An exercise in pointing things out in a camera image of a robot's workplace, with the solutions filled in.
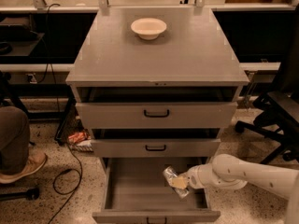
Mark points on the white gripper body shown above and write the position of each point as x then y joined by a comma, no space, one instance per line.
195,176

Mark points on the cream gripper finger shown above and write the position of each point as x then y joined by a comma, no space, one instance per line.
179,182

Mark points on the silver redbull can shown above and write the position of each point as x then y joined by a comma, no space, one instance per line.
169,173

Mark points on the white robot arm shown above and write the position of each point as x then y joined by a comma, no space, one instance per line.
229,172

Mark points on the bottom grey drawer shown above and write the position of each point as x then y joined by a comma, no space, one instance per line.
136,192

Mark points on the grey drawer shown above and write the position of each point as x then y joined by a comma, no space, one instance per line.
130,143
136,192
122,108

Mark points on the middle grey drawer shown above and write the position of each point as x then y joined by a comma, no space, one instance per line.
130,143

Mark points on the grey drawer cabinet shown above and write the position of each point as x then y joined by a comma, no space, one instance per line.
192,52

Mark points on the top grey drawer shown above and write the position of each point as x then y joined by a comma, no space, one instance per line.
122,108

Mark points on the black office chair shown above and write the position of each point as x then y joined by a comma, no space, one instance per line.
279,120

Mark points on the orange snack packet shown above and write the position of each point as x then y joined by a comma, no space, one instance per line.
77,137

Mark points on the tan sneaker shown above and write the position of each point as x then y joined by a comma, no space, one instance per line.
34,163

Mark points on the black chair base left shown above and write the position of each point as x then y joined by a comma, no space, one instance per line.
30,194

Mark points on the white paper bowl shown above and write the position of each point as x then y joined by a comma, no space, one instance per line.
148,28

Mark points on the person's leg brown trousers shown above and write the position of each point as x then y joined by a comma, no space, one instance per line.
14,140

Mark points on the black middle drawer handle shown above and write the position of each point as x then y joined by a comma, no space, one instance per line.
155,148

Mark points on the black drawer handle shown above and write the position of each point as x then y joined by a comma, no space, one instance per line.
156,115
155,148

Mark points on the black top drawer handle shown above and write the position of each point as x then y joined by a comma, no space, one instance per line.
156,115

